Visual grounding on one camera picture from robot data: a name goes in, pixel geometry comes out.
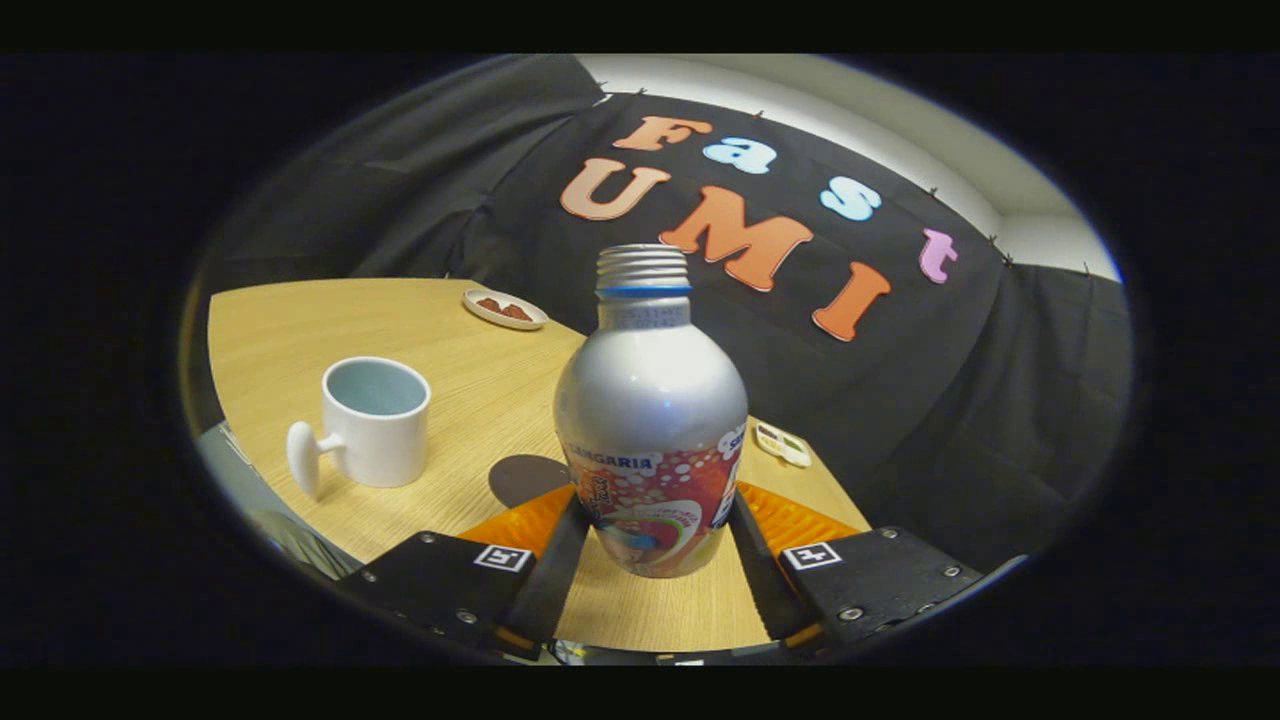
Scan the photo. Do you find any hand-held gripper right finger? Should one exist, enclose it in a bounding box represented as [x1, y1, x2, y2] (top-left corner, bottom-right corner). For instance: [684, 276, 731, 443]
[728, 480, 986, 656]

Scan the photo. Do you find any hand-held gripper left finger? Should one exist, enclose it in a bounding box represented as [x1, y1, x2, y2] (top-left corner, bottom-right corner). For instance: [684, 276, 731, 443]
[340, 483, 591, 661]

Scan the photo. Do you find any dark round coaster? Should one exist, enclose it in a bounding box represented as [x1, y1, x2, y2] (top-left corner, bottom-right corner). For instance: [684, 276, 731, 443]
[488, 454, 573, 509]

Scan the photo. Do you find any silver juice bottle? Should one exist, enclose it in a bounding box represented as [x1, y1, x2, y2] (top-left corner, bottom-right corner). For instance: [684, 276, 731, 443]
[553, 243, 749, 579]

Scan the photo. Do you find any white cup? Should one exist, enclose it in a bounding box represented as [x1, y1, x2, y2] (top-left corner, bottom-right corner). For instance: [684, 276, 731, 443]
[286, 356, 432, 501]

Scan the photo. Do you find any white compartment tray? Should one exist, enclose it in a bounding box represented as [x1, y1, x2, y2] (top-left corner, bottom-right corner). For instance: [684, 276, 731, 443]
[752, 421, 813, 469]

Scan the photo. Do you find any wooden table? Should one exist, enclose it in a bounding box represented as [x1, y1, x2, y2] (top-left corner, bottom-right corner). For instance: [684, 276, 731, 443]
[205, 277, 873, 653]

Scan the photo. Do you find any black backdrop cloth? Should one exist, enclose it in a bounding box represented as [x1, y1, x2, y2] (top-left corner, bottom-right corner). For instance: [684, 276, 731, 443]
[190, 55, 1131, 576]

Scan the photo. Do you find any white round plate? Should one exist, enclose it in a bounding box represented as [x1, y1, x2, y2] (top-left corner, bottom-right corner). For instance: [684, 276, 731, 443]
[462, 288, 550, 332]

